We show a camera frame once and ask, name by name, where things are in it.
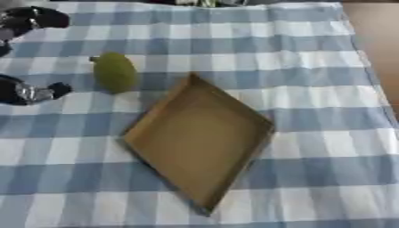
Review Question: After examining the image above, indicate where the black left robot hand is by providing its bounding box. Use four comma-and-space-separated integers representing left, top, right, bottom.
0, 5, 75, 107

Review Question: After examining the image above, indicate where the tan cardboard box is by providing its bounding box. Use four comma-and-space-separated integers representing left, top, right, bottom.
117, 71, 278, 217

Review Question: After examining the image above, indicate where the green toy mango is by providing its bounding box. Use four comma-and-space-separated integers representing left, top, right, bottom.
87, 52, 141, 94

